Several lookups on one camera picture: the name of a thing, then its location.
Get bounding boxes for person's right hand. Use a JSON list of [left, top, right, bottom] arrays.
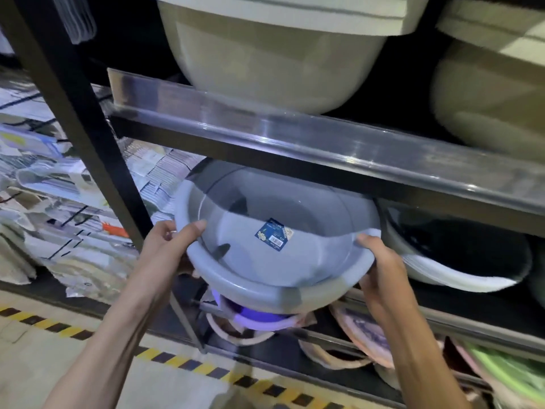
[[355, 233, 412, 324]]

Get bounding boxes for person's left hand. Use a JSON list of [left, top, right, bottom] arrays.
[[136, 220, 208, 294]]

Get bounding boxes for grey plastic basin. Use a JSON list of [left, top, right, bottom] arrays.
[[173, 159, 383, 316]]

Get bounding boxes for dark metal shelf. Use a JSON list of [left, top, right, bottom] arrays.
[[0, 0, 545, 409]]

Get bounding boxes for person's left forearm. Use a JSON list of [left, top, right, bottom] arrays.
[[42, 281, 171, 409]]

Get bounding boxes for person's right forearm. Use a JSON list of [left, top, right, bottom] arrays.
[[379, 300, 471, 409]]

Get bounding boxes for pink patterned bowl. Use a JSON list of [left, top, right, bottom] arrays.
[[328, 300, 399, 370]]

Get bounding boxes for stack of white bowls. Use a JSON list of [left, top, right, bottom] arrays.
[[378, 199, 534, 294]]

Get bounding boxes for beige plastic bowl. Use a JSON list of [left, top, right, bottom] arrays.
[[206, 308, 278, 348], [297, 339, 374, 371]]

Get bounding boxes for purple plastic bowl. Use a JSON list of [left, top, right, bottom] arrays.
[[211, 287, 299, 333]]

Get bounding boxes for yellow black hazard tape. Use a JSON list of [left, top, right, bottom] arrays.
[[0, 306, 354, 409]]

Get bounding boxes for pile of bagged goods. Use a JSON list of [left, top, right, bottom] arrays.
[[0, 34, 207, 303]]

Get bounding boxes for green plastic bowl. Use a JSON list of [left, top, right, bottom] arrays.
[[462, 341, 545, 405]]

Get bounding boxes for beige plastic tub stack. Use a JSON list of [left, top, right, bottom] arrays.
[[146, 0, 431, 116], [430, 0, 545, 163]]

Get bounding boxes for clear plastic hangers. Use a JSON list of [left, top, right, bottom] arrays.
[[50, 0, 98, 45]]

